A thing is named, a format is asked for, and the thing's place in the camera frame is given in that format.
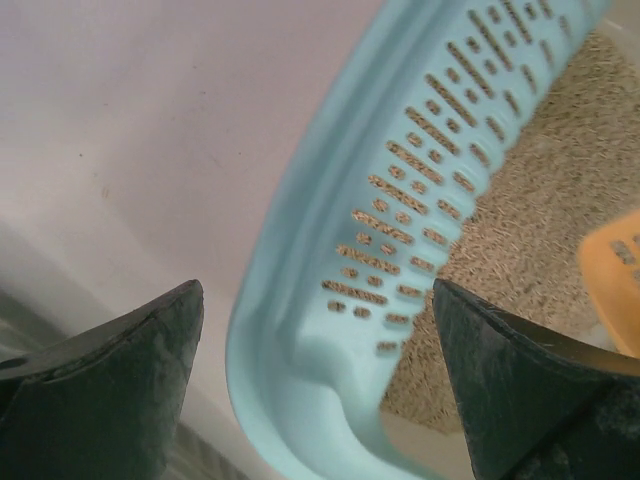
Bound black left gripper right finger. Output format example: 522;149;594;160
432;279;639;479

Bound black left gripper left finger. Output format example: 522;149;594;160
1;280;204;479

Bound yellow litter scoop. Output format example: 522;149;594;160
577;210;639;358

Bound teal cat litter box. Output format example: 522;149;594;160
226;1;610;479

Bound grey plastic waste tray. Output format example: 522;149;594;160
1;295;244;479

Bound beige cat litter pellets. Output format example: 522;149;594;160
379;29;640;436

